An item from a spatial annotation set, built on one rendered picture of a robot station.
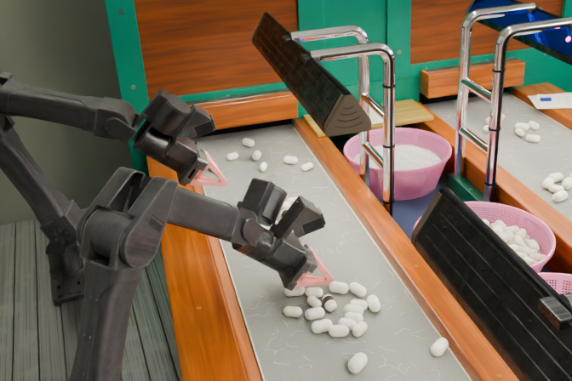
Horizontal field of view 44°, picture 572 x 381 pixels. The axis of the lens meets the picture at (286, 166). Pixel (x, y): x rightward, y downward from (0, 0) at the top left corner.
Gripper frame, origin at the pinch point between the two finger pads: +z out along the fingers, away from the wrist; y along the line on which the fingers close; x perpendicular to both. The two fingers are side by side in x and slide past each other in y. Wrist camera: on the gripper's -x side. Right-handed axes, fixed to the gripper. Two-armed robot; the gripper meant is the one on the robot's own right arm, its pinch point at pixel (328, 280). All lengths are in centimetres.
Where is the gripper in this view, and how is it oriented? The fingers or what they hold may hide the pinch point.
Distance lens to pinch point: 129.4
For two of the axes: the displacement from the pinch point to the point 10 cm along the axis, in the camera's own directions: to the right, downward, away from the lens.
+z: 7.8, 4.7, 4.2
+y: -2.4, -4.0, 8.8
